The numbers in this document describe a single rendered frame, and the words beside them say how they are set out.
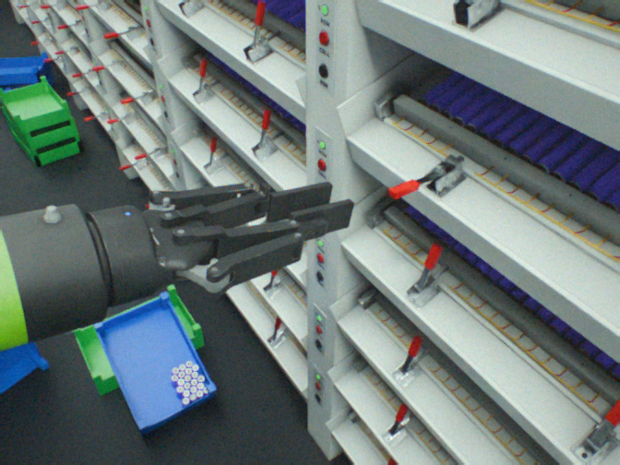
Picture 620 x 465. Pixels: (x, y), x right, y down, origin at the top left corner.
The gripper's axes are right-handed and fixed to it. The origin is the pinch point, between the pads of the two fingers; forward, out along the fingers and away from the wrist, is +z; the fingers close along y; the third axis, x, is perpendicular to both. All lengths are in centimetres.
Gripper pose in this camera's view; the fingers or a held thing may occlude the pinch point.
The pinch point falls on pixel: (311, 210)
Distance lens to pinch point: 52.6
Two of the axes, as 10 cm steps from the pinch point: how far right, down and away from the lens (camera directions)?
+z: 8.2, -2.1, 5.3
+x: 1.5, -8.1, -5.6
